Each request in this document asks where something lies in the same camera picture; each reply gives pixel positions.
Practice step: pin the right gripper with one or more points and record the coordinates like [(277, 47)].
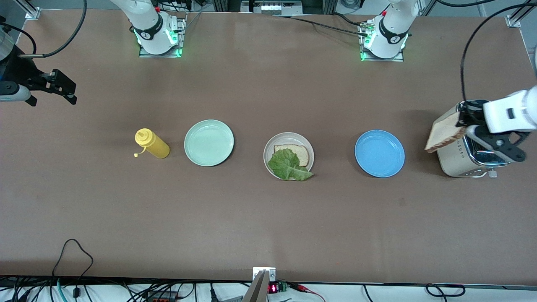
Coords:
[(17, 68)]

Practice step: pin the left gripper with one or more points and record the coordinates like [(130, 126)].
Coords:
[(471, 110)]

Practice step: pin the bread slice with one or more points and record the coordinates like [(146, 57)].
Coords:
[(302, 155), (444, 134)]

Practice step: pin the yellow squeeze bottle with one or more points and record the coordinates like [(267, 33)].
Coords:
[(155, 147)]

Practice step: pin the green lettuce leaf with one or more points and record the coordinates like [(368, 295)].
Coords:
[(287, 165)]

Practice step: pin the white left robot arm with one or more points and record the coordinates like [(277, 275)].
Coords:
[(394, 25)]

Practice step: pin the blue plate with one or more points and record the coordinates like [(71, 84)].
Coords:
[(379, 153)]

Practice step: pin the light green plate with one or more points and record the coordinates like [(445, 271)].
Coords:
[(209, 142)]

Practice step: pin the beige plate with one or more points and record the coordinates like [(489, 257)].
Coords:
[(289, 138)]

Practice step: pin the beige chrome toaster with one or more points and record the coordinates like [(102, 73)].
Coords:
[(453, 163)]

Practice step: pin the grey equipment box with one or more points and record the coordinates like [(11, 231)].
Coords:
[(268, 7)]

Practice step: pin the red digit display module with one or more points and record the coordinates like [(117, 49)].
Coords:
[(272, 288)]

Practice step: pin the grey metal bar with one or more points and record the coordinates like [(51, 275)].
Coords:
[(256, 291)]

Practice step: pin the aluminium corner bracket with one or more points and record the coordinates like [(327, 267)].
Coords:
[(32, 13), (512, 22)]

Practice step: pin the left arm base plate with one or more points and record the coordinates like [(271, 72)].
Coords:
[(398, 59)]

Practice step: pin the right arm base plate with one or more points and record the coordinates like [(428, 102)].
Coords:
[(159, 55)]

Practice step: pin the silver mounting bracket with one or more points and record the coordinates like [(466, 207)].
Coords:
[(270, 272)]

